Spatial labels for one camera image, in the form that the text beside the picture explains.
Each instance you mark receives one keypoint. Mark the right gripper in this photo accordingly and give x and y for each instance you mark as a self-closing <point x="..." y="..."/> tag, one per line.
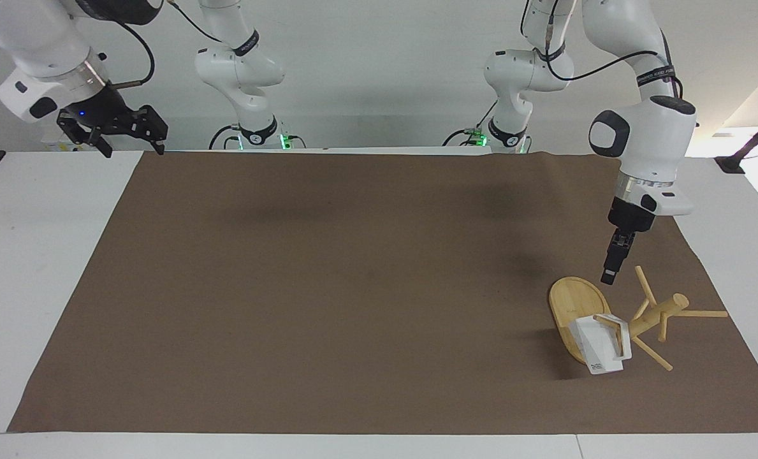
<point x="101" y="108"/>

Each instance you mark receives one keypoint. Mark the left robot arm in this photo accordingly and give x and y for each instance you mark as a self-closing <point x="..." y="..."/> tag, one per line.
<point x="649" y="137"/>

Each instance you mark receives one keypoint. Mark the wooden cup rack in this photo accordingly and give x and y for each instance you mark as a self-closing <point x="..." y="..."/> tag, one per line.
<point x="573" y="306"/>

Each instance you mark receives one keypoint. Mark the white angular cup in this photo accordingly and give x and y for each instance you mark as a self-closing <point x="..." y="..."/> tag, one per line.
<point x="598" y="350"/>

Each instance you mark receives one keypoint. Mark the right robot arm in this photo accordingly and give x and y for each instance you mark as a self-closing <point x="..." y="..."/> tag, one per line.
<point x="47" y="44"/>

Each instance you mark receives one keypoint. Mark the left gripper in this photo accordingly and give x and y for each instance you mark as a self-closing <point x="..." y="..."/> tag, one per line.
<point x="632" y="215"/>

